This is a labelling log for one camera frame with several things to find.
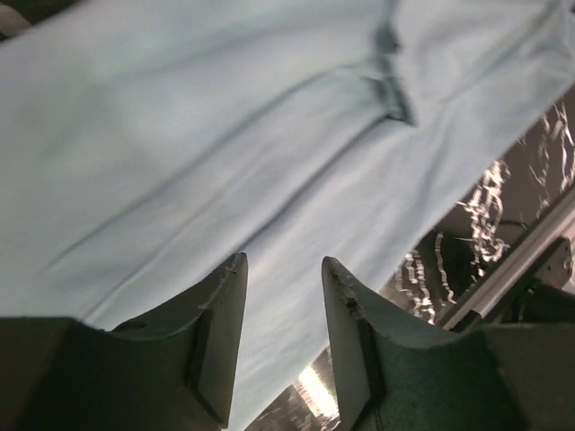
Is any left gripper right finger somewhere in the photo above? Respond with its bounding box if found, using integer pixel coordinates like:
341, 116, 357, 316
322, 257, 574, 430

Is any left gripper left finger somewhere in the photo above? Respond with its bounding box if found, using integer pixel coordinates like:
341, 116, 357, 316
1, 253, 248, 430

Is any blue t-shirt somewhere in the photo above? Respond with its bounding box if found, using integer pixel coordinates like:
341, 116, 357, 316
1, 1, 574, 430

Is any aluminium frame rail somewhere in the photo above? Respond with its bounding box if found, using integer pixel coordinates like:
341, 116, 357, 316
438, 206, 574, 330

